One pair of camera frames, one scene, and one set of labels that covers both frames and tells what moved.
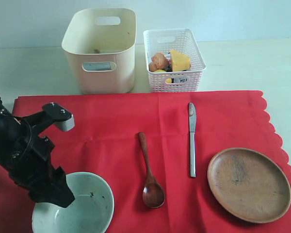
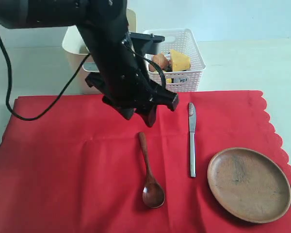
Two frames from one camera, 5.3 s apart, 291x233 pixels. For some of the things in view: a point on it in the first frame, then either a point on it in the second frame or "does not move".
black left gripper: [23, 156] to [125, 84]
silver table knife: [192, 124] does not move
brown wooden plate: [249, 185] does not move
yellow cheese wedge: [179, 61] does not move
